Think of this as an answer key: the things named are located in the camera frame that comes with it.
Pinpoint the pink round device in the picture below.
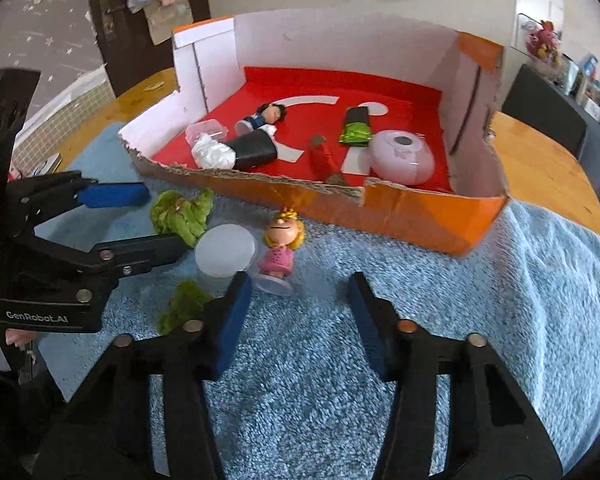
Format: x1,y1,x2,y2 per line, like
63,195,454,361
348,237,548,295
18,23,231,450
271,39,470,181
369,130,436,186

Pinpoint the pink rabbit plush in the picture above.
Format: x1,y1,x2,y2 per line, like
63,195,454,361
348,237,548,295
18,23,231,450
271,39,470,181
526,19,563,66

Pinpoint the table with dark cloth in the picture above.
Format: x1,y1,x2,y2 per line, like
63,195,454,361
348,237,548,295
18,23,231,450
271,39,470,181
500,62,600,208

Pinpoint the black green foil packet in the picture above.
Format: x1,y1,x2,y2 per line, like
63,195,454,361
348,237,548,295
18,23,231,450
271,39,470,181
340,106,372,148

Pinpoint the orange white cardboard box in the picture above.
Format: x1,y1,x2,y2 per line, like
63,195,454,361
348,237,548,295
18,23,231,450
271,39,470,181
117,7,511,261

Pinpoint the group of cosmetic bottles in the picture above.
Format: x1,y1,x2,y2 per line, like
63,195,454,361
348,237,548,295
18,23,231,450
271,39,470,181
550,52,600,141

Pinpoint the red cylindrical tube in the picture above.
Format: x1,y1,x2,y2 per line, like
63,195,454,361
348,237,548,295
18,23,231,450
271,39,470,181
307,133,346,185

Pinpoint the green fuzzy scrunchie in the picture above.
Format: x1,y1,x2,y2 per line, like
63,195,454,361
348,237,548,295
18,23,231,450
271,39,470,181
150,189,215,248
157,280,213,336

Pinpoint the white frosted jar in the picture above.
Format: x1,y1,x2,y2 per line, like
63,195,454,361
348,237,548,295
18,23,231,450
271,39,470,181
195,225,257,293

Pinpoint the metal door handle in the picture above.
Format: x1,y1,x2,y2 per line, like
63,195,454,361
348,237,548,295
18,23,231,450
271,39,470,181
100,0,118,38

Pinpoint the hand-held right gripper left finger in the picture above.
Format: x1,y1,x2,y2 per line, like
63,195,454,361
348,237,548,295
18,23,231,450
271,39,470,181
32,271,253,480

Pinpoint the blonde figurine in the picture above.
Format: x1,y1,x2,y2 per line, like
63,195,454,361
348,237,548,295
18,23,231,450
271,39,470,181
254,207,307,296

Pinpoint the dark brown door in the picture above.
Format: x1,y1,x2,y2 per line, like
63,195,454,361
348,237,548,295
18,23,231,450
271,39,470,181
84,0,212,98

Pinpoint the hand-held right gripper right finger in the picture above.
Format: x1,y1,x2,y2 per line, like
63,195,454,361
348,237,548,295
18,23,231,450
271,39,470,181
347,272,566,480

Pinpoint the blue fluffy towel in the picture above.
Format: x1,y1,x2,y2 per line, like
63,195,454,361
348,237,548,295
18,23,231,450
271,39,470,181
45,122,600,480

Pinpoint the wall mirror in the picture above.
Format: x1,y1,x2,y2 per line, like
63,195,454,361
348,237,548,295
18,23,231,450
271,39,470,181
515,0,566,56

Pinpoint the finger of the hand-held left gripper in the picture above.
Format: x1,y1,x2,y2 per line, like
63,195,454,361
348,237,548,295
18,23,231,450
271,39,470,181
77,234,188,282
9,170,150,233

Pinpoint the person's left hand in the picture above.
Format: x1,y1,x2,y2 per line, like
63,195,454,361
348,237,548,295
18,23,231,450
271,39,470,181
2,327,31,351

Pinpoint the bag of plush toys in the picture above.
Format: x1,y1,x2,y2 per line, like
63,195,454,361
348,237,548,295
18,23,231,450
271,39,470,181
145,0,191,46

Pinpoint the dark-haired toy figurine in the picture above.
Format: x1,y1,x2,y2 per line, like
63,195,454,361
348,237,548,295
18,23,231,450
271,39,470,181
235,101,288,133

